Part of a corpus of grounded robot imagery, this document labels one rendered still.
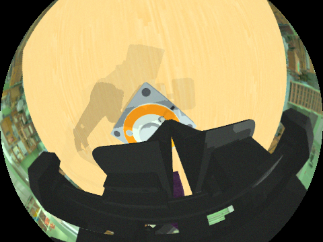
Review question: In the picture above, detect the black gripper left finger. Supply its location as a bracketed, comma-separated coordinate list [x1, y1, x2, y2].
[92, 120, 174, 199]

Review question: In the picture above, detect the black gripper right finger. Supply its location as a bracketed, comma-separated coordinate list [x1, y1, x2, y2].
[169, 119, 256, 194]

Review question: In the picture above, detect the orange and yellow round plate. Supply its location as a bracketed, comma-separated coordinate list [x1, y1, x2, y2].
[123, 103, 180, 143]

